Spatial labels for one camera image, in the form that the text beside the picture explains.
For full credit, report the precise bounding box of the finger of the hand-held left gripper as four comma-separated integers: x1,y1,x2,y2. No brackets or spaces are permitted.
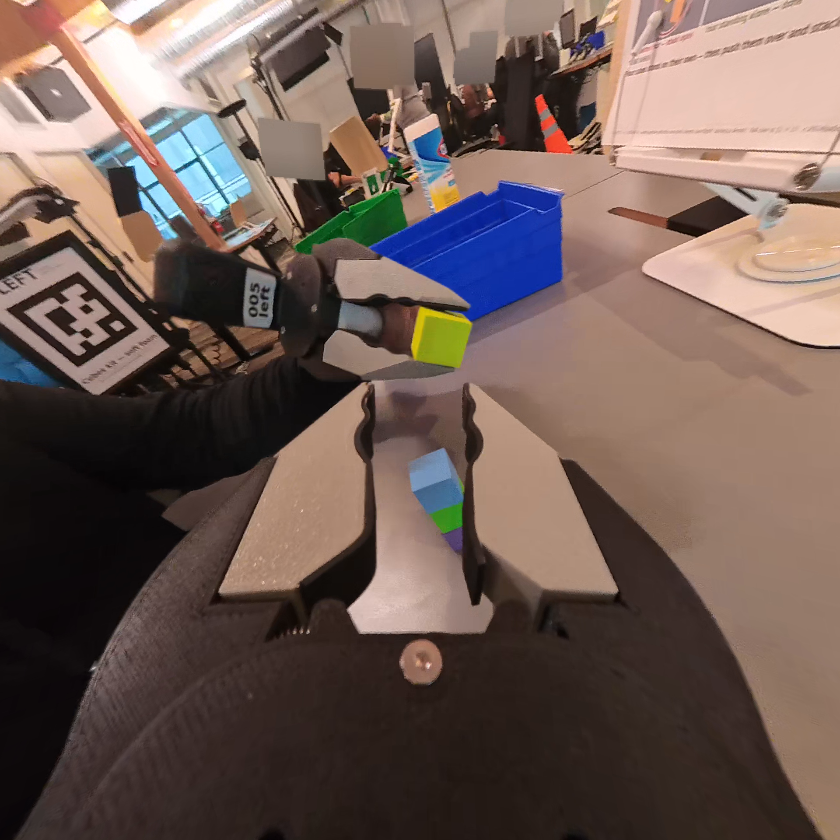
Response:
333,255,471,313
322,329,455,382

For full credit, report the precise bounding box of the white wipes canister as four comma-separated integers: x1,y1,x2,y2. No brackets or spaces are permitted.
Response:
403,114,461,215

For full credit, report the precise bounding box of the yellow-green foam cube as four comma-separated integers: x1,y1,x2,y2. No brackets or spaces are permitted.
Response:
410,306,473,369

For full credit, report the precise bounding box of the tan cardboard panel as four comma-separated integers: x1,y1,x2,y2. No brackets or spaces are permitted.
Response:
328,116,389,176

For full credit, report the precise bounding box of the person's left hand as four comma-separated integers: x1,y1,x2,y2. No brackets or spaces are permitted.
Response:
379,306,418,358

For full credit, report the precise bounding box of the orange traffic cone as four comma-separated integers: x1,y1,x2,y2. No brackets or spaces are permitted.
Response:
534,94,574,156

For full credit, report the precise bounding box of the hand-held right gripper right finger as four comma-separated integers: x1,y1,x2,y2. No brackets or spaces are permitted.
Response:
461,382,619,606

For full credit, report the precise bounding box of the green plastic bin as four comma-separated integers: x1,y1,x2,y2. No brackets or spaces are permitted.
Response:
294,189,408,263

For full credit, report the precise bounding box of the large window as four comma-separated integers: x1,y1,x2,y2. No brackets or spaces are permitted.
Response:
87,107,256,225

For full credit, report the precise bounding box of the light blue foam cube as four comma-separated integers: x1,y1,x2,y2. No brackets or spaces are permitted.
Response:
407,449,465,513

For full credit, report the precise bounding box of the black wall box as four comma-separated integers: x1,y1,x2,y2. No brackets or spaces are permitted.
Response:
15,64,91,123

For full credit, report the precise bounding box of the wooden post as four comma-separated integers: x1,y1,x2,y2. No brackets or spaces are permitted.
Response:
38,18,225,252

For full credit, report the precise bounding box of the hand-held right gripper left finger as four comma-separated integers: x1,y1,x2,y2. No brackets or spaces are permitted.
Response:
218,382,377,601

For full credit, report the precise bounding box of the blue plastic bin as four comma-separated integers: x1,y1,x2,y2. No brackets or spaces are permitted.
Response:
371,182,564,322

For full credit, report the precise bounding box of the black studio light panel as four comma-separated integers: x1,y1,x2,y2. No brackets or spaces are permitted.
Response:
268,25,331,91

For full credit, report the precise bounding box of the white instruction sheet stand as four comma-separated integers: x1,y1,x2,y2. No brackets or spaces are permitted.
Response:
613,146,840,349

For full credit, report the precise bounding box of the light blue foam piece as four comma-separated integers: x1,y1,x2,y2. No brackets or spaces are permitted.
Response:
0,340,55,389

